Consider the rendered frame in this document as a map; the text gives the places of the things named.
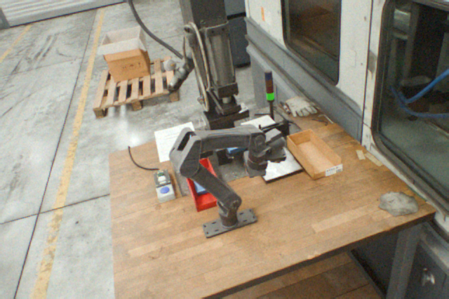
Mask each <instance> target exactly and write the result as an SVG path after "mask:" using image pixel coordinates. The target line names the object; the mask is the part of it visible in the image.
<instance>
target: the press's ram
mask: <svg viewBox="0 0 449 299"><path fill-rule="evenodd" d="M208 92H209V93H210V94H211V96H212V98H213V100H214V102H215V104H216V105H217V107H215V108H213V109H210V110H209V111H206V110H204V111H203V115H204V118H205V120H206V122H207V124H208V126H209V128H210V129H212V128H215V127H218V126H222V125H225V124H229V123H231V122H235V121H238V120H241V119H245V118H248V117H250V113H249V110H248V108H247V107H246V106H245V105H244V104H243V102H242V101H241V100H240V101H237V99H236V98H235V96H234V95H230V96H227V97H224V98H222V99H221V100H219V99H218V98H217V96H216V94H214V92H213V91H208Z"/></svg>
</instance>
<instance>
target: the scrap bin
mask: <svg viewBox="0 0 449 299"><path fill-rule="evenodd" d="M199 162H200V163H201V164H202V165H203V166H205V167H206V168H207V169H208V170H209V171H210V172H211V173H212V174H213V175H214V176H215V177H216V175H215V172H214V170H213V167H212V165H211V162H210V160H209V158H206V159H200V160H199ZM186 179H187V178H186ZM187 182H188V185H189V191H190V193H191V196H192V199H193V202H194V205H195V207H196V210H197V212H199V211H203V210H206V209H208V208H212V207H214V206H217V204H216V202H217V199H216V198H215V197H214V196H213V195H212V194H211V193H209V192H207V193H205V194H200V195H197V192H196V190H195V186H194V182H193V180H190V179H187Z"/></svg>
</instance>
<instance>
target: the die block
mask: <svg viewBox="0 0 449 299"><path fill-rule="evenodd" d="M213 156H214V157H215V159H216V161H217V163H218V165H219V166H221V165H224V164H228V163H231V162H233V161H232V159H230V160H229V159H228V158H227V155H226V150H225V151H223V152H218V153H216V152H215V150H213Z"/></svg>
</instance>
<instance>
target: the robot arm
mask: <svg viewBox="0 0 449 299"><path fill-rule="evenodd" d="M285 146H286V142H285V139H284V137H283V134H282V133H281V132H279V131H278V130H276V129H273V130H271V131H270V132H268V133H265V134H264V133H263V132H262V131H261V130H260V129H259V128H257V127H256V126H254V125H253V124H243V125H241V126H238V127H236V128H231V129H225V130H217V131H193V130H192V129H191V128H190V127H185V128H183V129H182V130H181V132H180V134H179V136H178V137H177V139H176V141H175V142H174V144H173V146H172V148H171V149H170V152H169V153H168V158H169V159H170V161H171V162H172V163H173V165H174V166H175V167H176V169H177V170H178V171H179V173H180V175H181V176H183V177H186V178H187V179H190V180H193V181H194V182H196V183H198V184H199V185H200V186H202V188H204V189H205V190H207V191H208V192H209V193H211V194H212V195H213V196H214V197H215V198H216V199H217V202H216V204H217V206H219V209H218V213H219V217H220V218H218V219H215V220H212V221H210V222H206V223H204V224H202V228H203V231H204V233H205V236H206V238H207V239H209V238H212V237H215V236H217V235H220V234H224V233H225V232H229V231H232V230H237V229H239V228H242V227H245V226H247V225H251V224H253V223H256V222H257V216H256V214H255V213H254V211H253V209H252V208H247V209H244V210H242V211H238V212H237V209H238V207H239V206H240V205H241V202H242V200H241V197H240V196H239V195H238V194H237V192H236V191H235V190H234V189H233V188H232V187H231V186H230V185H229V184H228V183H224V182H221V181H220V180H219V179H218V178H216V177H215V176H214V175H213V174H212V173H211V172H210V171H209V170H208V169H207V168H206V167H205V166H203V165H202V164H201V163H200V162H199V159H200V154H202V153H204V152H208V151H212V150H220V149H227V148H234V147H239V148H246V147H247V148H248V149H249V152H244V153H243V160H244V165H245V167H246V173H248V175H249V178H254V177H257V176H266V174H267V172H266V169H267V165H268V161H270V162H274V163H278V164H279V163H281V162H282V161H285V160H286V151H285V149H284V147H285Z"/></svg>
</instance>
